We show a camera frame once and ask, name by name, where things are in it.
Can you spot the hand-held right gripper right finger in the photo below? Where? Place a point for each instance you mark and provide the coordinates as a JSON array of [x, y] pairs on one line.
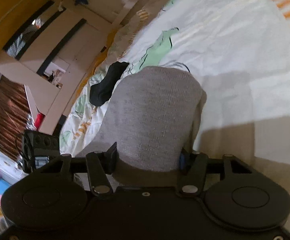
[[182, 160]]

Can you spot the blue box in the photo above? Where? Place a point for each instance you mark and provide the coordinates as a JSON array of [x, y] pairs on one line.
[[0, 187]]

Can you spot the leaf print bed sheet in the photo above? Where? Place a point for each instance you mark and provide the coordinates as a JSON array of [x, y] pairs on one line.
[[222, 42]]

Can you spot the red object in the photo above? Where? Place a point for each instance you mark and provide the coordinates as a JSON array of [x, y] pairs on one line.
[[39, 121]]

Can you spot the grey knit hoodie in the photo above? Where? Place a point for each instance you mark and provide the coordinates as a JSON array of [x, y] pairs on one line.
[[152, 120]]

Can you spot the brown striped cloth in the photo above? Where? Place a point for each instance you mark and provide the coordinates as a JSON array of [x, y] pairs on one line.
[[9, 115]]

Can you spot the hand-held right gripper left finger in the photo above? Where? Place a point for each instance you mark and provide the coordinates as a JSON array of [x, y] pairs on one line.
[[112, 158]]

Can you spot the cream wooden bed frame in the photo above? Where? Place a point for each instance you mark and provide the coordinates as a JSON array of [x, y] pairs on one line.
[[90, 30]]

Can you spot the black cloth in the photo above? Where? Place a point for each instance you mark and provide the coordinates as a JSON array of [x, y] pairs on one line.
[[106, 85]]

